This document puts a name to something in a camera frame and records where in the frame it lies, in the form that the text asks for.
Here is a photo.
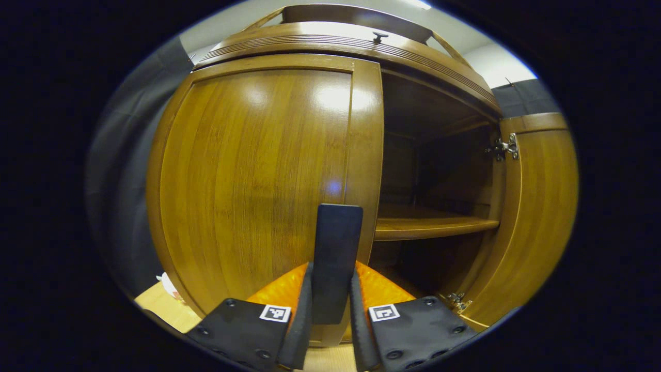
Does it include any black door handle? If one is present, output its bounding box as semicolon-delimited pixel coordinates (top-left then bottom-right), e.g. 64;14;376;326
311;204;364;325

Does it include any wooden shoe cabinet door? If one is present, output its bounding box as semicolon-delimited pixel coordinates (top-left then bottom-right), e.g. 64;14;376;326
449;112;579;331
146;53;385;348

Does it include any wooden cabinet drawer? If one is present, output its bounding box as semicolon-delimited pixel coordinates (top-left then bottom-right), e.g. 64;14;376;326
227;21;465;57

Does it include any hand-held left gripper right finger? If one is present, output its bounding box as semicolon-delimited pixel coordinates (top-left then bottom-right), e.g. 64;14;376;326
349;260;479;372

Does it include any wooden double-door shoe cabinet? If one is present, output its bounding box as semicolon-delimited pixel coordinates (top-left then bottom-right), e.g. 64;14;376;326
192;4;522;311

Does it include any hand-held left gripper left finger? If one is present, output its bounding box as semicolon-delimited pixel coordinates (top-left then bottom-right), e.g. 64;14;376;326
185;261;315;371

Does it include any metal door hinge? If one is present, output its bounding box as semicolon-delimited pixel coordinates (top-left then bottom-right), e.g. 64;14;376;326
485;133;520;162
447;292;473;313

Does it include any small white pink object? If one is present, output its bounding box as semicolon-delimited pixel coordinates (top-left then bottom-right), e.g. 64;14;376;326
156;272;185;303

